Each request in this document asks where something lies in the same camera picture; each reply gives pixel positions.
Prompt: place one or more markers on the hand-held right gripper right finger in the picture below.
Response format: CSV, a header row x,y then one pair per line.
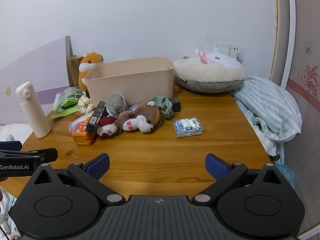
x,y
215,167

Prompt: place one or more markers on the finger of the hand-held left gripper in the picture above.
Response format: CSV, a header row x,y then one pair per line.
x,y
30,155
10,145

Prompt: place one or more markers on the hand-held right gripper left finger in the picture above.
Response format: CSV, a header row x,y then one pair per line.
x,y
98,166

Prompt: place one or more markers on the red and white plush toy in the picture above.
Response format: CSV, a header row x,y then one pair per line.
x,y
107,130

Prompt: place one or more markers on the long black box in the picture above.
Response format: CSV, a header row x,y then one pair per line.
x,y
96,117

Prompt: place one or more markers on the cream scrunchie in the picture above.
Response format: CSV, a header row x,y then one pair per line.
x,y
85,105

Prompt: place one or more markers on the brown bear plush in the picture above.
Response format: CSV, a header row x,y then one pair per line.
x,y
147,112

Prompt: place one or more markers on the small black box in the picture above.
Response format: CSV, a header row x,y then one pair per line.
x,y
176,105

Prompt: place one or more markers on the green plaid scrunchie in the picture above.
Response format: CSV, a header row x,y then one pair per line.
x,y
165,105

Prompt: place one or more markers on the beige plastic storage container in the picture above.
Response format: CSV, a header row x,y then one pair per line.
x,y
135,85

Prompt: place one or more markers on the white bedding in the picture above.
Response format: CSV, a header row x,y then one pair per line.
x,y
15,131

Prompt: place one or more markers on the orange box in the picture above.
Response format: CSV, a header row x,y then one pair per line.
x,y
82,136

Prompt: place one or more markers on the white thermos bottle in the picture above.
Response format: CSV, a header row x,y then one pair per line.
x,y
32,115

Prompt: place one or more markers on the clear plastic packet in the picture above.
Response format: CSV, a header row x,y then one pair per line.
x,y
75,125

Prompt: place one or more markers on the blue and white patterned box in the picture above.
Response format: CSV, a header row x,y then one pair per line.
x,y
187,127

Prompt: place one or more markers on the grey plush toy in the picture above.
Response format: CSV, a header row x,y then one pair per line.
x,y
116,102

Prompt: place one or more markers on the green snack packet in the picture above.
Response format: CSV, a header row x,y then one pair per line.
x,y
67,100

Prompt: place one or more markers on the teal plastic bag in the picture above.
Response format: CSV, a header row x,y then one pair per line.
x,y
286,173

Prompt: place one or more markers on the purple headboard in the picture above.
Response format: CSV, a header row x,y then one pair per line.
x,y
37,67

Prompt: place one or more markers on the striped pale green blanket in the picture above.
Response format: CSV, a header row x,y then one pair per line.
x,y
272,102

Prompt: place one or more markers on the cream animal plush cushion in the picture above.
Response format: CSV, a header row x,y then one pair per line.
x,y
205,75

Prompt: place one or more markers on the wooden stand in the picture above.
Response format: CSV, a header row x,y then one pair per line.
x,y
72,70

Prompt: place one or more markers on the orange hamster plush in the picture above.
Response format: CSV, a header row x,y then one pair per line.
x,y
91,60

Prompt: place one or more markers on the pink floral wardrobe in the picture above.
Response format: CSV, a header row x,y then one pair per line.
x,y
307,55

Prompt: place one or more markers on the white wall socket with plug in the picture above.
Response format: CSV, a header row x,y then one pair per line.
x,y
237,51

